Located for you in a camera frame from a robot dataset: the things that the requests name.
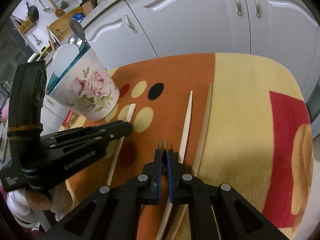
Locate gold fork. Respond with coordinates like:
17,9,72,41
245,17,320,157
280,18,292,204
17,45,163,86
157,139,168,173

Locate white plastic rice spoon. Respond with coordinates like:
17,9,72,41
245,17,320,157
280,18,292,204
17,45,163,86
52,43,79,77

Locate large steel spoon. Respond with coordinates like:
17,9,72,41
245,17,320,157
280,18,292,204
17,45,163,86
68,19,86,50

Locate white kitchen cabinets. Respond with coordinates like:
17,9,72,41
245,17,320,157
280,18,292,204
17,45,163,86
39,0,320,120

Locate white gloved hand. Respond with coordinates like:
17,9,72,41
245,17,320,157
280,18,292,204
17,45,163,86
2,183,73,229

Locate light wooden chopstick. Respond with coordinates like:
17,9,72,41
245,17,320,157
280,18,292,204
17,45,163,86
156,91,193,240
106,103,136,186

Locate floral utensil holder teal insert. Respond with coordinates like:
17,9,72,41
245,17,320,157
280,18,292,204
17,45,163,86
46,43,120,121

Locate dark wooden chopstick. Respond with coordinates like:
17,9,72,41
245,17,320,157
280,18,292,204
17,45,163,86
165,83,213,240

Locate colourful fleece table mat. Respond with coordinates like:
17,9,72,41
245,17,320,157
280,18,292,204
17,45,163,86
58,52,314,240

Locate wooden cutting board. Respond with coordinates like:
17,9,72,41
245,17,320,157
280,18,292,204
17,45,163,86
48,7,84,41

